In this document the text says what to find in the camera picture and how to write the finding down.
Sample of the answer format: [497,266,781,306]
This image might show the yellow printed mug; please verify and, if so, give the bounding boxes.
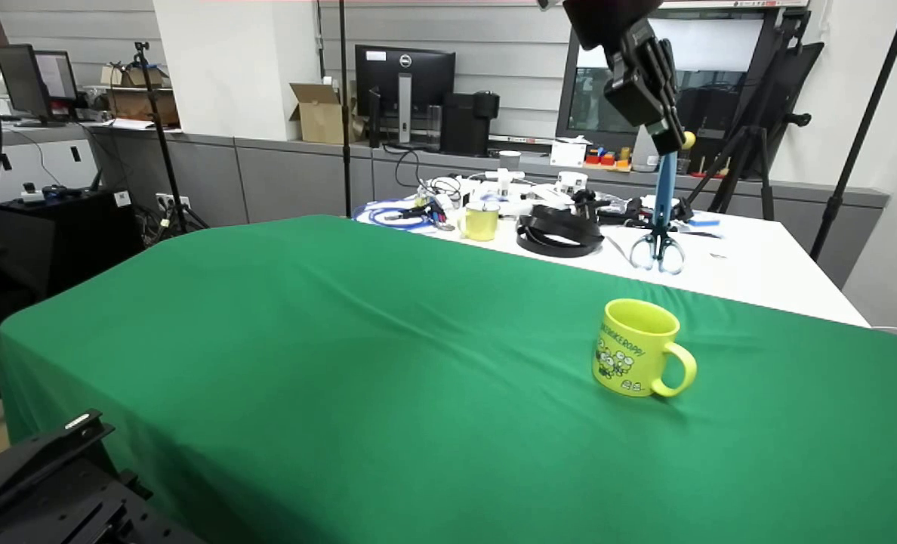
[591,296,701,402]

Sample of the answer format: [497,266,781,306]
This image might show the green tablecloth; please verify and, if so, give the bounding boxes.
[0,212,897,544]

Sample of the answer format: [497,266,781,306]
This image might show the white lidded container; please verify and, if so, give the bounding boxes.
[549,133,591,169]

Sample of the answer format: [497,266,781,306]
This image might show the grey low partition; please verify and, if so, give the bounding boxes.
[93,131,889,286]

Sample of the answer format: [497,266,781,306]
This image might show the dark background monitor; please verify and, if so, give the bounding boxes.
[0,42,55,120]

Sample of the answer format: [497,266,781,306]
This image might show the black camera tripod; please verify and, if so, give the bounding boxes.
[685,10,828,223]

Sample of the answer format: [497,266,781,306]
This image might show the long black clamp bar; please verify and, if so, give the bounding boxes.
[0,408,114,526]

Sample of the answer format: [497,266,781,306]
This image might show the black vertical pole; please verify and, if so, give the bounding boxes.
[334,0,357,222]

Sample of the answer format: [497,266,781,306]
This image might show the small red toy items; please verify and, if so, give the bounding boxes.
[583,145,633,171]

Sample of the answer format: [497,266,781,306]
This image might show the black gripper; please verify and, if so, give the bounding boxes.
[602,18,696,157]

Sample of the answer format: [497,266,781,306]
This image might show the blue cable loop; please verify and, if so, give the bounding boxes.
[367,201,446,236]

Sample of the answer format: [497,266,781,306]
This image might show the black slanted pole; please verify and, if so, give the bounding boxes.
[805,0,897,264]

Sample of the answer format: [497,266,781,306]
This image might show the open cardboard box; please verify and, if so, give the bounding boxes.
[286,81,357,149]

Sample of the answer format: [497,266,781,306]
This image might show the black desktop monitor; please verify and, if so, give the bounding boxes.
[354,42,460,151]

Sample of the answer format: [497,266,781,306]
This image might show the white cylindrical device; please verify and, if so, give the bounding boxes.
[632,118,661,171]

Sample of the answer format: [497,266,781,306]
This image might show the translucent yellow plastic cup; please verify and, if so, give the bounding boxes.
[461,204,501,244]

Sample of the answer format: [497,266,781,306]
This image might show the black headset goggles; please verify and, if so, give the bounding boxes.
[622,191,696,233]

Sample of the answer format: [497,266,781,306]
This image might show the black speaker box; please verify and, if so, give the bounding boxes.
[438,92,501,157]

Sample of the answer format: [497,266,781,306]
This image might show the black storage cabinet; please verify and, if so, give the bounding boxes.
[0,188,148,296]

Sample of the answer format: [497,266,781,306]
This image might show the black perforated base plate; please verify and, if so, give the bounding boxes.
[0,455,209,544]

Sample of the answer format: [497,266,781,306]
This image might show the thin black light stand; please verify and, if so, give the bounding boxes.
[126,40,209,240]

